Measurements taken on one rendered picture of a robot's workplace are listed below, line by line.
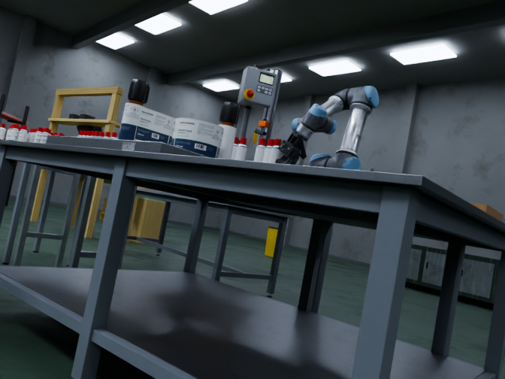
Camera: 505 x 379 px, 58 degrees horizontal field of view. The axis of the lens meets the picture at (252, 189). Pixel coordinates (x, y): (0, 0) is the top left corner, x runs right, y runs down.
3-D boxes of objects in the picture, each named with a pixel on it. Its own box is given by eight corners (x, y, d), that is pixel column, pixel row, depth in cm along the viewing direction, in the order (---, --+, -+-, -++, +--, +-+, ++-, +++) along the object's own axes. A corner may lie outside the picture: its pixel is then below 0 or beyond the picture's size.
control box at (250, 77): (237, 103, 247) (243, 70, 248) (265, 110, 252) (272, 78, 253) (241, 99, 237) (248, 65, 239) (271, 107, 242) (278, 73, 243)
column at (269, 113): (248, 189, 242) (271, 69, 246) (253, 191, 245) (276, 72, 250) (255, 190, 239) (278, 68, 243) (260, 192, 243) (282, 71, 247)
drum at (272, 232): (270, 257, 882) (276, 228, 886) (259, 253, 911) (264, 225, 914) (284, 259, 905) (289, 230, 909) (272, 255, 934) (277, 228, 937)
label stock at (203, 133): (159, 150, 179) (167, 115, 180) (183, 159, 198) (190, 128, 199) (204, 157, 172) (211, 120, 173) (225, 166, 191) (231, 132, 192)
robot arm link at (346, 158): (332, 184, 234) (358, 95, 250) (358, 185, 224) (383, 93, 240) (321, 174, 226) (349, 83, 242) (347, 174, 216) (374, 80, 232)
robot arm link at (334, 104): (336, 87, 254) (287, 117, 222) (353, 85, 246) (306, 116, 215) (340, 107, 258) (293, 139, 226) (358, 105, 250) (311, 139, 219)
